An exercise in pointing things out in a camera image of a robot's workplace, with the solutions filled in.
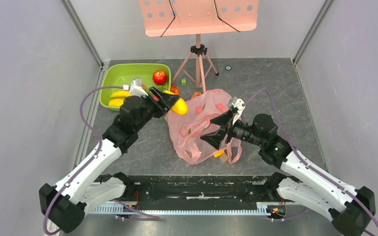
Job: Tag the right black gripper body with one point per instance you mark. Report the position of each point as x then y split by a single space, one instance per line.
226 129

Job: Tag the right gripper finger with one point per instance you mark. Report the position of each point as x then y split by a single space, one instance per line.
216 139
224 119

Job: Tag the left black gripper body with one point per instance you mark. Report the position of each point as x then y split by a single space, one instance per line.
151 109

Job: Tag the yellow fruit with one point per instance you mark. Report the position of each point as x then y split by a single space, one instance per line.
180 107

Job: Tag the yellow fake banana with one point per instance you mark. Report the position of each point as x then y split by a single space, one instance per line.
120 94

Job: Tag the red fruit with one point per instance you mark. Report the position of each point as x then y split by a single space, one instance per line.
160 78

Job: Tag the pink plastic bag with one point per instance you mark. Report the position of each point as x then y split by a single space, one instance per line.
185 131

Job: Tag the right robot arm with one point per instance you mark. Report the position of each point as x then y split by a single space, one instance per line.
349 209

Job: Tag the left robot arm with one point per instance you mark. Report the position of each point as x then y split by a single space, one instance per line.
66 203

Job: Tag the yellow fake mango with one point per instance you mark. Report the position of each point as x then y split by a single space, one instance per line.
117 102

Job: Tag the orange arch toy block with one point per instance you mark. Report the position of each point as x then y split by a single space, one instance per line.
174 90

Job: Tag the yellow wooden block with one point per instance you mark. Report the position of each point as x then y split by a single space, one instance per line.
219 153

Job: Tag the brown wooden block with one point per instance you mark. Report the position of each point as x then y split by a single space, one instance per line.
224 158

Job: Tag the yellow butterfly toy block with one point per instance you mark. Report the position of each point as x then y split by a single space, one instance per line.
196 94

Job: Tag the green plastic basin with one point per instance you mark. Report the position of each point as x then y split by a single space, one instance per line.
123 74

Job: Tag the pink music stand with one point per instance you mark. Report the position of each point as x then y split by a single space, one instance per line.
198 17

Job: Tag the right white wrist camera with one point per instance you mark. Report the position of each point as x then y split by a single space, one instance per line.
237 107

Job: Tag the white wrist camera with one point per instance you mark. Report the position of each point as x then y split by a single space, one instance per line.
237 107
135 88

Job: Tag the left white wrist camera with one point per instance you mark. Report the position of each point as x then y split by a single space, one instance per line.
135 88

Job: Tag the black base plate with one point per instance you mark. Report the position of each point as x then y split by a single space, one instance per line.
199 192

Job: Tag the white cable duct rail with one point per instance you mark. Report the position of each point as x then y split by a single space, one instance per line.
118 209

